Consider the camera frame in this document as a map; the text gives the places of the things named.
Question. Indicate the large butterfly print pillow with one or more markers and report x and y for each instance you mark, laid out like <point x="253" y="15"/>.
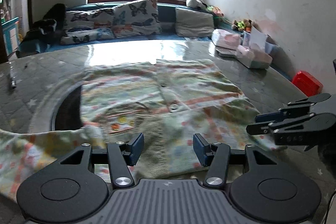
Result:
<point x="136" y="16"/>

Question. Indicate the white plush toy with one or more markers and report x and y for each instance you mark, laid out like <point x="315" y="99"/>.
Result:
<point x="195" y="2"/>

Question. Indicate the colourful plush toy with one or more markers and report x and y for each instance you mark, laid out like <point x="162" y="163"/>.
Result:
<point x="215" y="11"/>

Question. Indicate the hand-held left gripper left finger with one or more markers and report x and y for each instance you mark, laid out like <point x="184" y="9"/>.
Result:
<point x="136" y="148"/>

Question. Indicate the teal white cabinet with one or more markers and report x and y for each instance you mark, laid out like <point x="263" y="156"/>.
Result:
<point x="10" y="35"/>

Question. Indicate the clear plastic storage box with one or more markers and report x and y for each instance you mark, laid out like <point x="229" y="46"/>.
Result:
<point x="272" y="47"/>

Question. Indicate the pink white tissue pack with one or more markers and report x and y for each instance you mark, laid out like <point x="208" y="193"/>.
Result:
<point x="225" y="39"/>

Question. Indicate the floral patterned pajama shirt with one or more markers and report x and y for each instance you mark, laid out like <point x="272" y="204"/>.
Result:
<point x="183" y="98"/>

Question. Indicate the white paper sheet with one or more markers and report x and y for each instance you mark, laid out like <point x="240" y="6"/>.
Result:
<point x="258" y="36"/>

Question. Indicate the black marker pen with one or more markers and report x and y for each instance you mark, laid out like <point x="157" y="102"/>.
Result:
<point x="12" y="81"/>

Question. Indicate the brown green stuffed toys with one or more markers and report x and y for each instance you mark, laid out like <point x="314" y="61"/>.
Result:
<point x="241" y="25"/>

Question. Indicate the black clothing pile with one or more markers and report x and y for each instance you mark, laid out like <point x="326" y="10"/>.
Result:
<point x="56" y="14"/>

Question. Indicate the red plastic box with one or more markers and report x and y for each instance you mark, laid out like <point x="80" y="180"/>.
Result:
<point x="307" y="83"/>

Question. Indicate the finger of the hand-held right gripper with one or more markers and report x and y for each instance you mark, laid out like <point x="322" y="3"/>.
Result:
<point x="258" y="129"/>
<point x="267" y="117"/>

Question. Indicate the grey cushion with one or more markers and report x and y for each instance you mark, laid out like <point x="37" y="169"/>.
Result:
<point x="194" y="22"/>

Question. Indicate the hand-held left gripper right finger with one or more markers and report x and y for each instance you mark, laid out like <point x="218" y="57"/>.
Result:
<point x="200" y="148"/>

